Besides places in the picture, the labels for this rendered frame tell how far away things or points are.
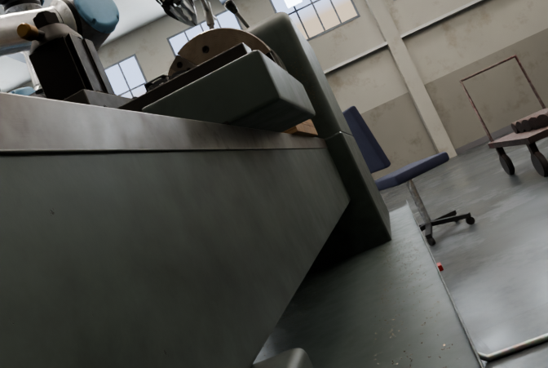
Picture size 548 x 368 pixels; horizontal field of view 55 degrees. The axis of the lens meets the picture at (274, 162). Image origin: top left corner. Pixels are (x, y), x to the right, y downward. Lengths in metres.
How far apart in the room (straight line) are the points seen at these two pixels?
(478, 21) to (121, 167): 11.86
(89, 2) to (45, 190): 1.15
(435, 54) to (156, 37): 5.97
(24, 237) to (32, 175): 0.03
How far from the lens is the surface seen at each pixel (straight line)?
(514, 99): 11.98
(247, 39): 1.37
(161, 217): 0.33
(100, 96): 0.81
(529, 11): 12.47
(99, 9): 1.38
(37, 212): 0.24
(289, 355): 0.36
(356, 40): 11.58
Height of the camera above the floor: 0.78
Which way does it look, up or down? 3 degrees up
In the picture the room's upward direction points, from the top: 24 degrees counter-clockwise
